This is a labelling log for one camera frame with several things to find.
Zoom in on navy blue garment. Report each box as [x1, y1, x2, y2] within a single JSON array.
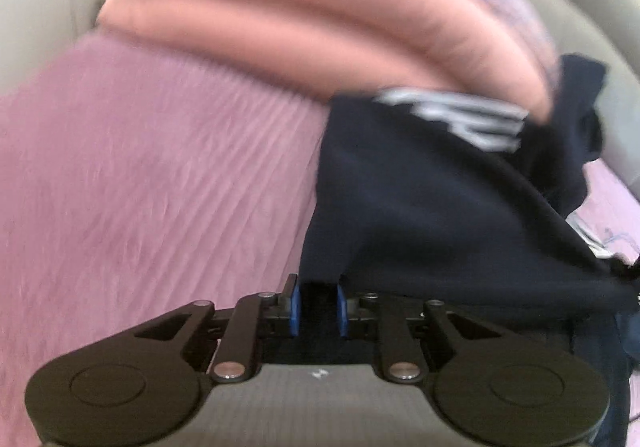
[[299, 54, 639, 319]]

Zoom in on folded pink duvet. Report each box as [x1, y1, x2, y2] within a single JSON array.
[[98, 0, 555, 121]]

